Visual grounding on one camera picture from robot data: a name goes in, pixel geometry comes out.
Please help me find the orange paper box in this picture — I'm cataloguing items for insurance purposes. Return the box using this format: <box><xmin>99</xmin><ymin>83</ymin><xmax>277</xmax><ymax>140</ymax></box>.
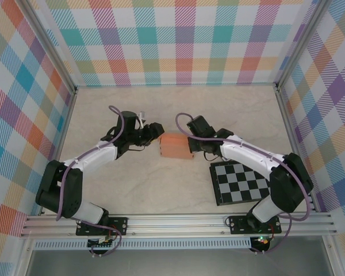
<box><xmin>158</xmin><ymin>132</ymin><xmax>195</xmax><ymax>160</ymax></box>

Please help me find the black grey checkerboard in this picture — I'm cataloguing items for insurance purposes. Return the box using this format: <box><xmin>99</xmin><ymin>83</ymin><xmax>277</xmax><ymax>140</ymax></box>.
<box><xmin>209</xmin><ymin>160</ymin><xmax>273</xmax><ymax>206</ymax></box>

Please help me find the small controller board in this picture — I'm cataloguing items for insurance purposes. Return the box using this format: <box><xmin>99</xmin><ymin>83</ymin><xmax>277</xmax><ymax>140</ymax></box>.
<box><xmin>251</xmin><ymin>235</ymin><xmax>271</xmax><ymax>247</ymax></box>
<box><xmin>87</xmin><ymin>236</ymin><xmax>117</xmax><ymax>250</ymax></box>

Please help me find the grey metal shelf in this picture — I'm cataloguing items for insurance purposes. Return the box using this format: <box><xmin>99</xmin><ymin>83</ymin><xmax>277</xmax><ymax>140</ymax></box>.
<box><xmin>25</xmin><ymin>248</ymin><xmax>334</xmax><ymax>276</ymax></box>

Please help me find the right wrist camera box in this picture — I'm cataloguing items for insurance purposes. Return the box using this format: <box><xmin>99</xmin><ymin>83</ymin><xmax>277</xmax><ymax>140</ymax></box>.
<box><xmin>186</xmin><ymin>115</ymin><xmax>213</xmax><ymax>135</ymax></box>

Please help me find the aluminium side rail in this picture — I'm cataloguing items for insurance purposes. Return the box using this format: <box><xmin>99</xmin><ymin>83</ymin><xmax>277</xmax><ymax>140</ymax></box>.
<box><xmin>275</xmin><ymin>85</ymin><xmax>317</xmax><ymax>213</ymax></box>

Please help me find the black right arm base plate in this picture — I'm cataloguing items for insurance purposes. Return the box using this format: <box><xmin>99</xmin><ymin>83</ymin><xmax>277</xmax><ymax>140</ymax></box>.
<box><xmin>228</xmin><ymin>214</ymin><xmax>282</xmax><ymax>235</ymax></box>

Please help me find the aluminium mounting rail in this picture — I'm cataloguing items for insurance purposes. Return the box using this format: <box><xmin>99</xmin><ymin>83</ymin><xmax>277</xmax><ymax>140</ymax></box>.
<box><xmin>20</xmin><ymin>212</ymin><xmax>339</xmax><ymax>239</ymax></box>

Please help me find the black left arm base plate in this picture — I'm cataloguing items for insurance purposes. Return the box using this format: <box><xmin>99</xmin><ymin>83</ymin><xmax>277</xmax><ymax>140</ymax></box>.
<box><xmin>76</xmin><ymin>217</ymin><xmax>129</xmax><ymax>237</ymax></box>

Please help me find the slotted grey cable duct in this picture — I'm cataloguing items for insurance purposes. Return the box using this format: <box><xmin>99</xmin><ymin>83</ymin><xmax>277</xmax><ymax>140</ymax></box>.
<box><xmin>33</xmin><ymin>237</ymin><xmax>253</xmax><ymax>251</ymax></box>

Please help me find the aluminium frame post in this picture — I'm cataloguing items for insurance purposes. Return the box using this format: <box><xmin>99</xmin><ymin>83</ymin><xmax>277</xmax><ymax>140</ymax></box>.
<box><xmin>22</xmin><ymin>0</ymin><xmax>79</xmax><ymax>97</ymax></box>
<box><xmin>274</xmin><ymin>0</ymin><xmax>331</xmax><ymax>92</ymax></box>

